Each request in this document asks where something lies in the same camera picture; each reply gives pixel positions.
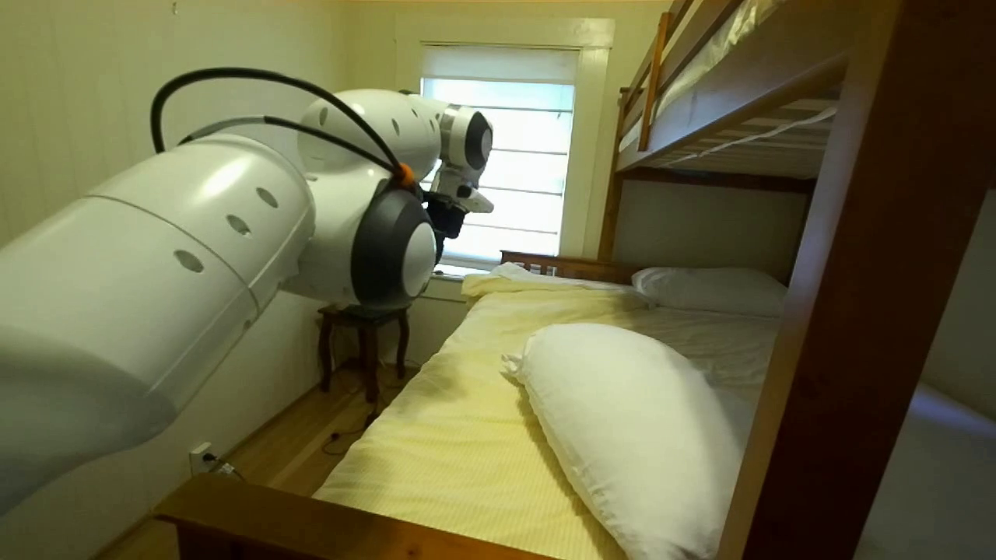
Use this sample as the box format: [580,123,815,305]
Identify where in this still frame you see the yellow striped bed sheet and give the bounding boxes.
[310,261,784,560]

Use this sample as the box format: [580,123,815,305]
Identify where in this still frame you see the window with blinds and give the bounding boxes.
[417,44,581,274]

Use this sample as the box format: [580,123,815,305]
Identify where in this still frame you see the small white pillow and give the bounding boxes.
[628,264,790,319]

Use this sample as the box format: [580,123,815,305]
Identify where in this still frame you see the upper bunk mattress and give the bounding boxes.
[618,0,845,174]

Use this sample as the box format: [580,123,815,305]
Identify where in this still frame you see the wooden bunk bed frame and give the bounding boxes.
[152,0,996,560]

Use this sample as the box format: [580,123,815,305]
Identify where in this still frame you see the large white pillow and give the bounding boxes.
[500,319,744,560]

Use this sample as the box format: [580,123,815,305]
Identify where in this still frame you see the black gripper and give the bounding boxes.
[424,186,470,246]

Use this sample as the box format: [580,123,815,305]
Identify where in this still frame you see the dark wooden side table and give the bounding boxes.
[316,299,415,408]

